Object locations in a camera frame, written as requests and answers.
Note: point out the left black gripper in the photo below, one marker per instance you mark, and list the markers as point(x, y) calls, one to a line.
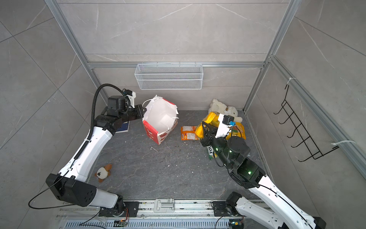
point(138, 113)

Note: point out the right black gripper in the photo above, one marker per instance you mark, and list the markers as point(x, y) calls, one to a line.
point(209, 135)

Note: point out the small yellow snack packet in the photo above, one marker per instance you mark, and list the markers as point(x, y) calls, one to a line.
point(211, 119)

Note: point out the orange snack packet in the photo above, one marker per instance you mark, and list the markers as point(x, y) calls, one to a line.
point(188, 133)

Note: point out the yellow snack bag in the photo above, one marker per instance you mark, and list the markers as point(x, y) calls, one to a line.
point(237, 130)

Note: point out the red white paper gift bag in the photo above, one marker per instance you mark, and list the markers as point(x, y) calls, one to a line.
point(160, 118)

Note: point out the Fox's spring tea bag green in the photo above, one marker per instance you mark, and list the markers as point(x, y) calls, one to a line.
point(210, 151)

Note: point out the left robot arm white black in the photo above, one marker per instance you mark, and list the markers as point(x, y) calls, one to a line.
point(70, 185)

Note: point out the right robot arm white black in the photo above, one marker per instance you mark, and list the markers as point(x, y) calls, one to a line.
point(233, 152)

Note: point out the blue book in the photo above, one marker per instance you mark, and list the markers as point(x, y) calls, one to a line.
point(123, 128)

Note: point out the white plush teddy bear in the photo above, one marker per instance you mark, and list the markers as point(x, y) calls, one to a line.
point(219, 107)

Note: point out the brown white plush dog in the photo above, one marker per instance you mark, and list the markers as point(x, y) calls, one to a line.
point(103, 173)

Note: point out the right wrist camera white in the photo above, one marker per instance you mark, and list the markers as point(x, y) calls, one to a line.
point(226, 122)

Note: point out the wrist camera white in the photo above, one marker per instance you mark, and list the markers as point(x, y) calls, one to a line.
point(226, 122)
point(131, 95)

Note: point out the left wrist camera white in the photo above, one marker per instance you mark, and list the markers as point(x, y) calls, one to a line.
point(131, 95)

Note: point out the white wire mesh basket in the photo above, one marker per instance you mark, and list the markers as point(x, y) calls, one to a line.
point(169, 76)

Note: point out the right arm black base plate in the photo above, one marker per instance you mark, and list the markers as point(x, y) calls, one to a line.
point(223, 209)

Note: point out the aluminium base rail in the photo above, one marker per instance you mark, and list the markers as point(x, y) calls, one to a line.
point(168, 214)

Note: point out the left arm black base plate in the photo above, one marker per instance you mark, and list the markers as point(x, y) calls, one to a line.
point(129, 208)

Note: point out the black wire hook rack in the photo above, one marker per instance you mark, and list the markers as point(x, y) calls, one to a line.
point(300, 130)

